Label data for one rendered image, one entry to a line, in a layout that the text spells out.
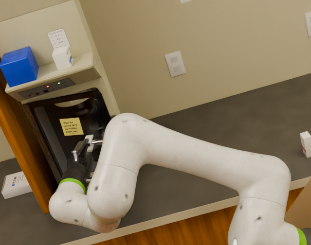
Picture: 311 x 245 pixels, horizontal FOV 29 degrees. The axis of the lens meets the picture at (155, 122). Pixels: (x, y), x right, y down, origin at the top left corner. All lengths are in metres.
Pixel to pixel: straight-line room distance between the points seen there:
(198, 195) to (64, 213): 0.55
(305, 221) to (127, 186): 0.57
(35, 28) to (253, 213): 1.02
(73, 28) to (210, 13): 0.72
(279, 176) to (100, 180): 0.48
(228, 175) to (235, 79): 1.21
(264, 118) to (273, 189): 0.96
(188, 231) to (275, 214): 0.73
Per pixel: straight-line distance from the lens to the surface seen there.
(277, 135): 2.47
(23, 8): 2.17
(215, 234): 2.36
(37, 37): 2.20
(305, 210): 1.86
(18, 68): 2.14
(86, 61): 2.14
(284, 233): 1.68
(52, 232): 2.38
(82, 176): 2.08
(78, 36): 2.19
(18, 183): 2.67
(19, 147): 2.32
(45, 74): 2.16
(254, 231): 1.62
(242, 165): 1.65
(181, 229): 2.32
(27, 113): 2.33
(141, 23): 2.63
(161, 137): 1.59
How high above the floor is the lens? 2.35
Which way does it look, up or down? 31 degrees down
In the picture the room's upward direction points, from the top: 19 degrees counter-clockwise
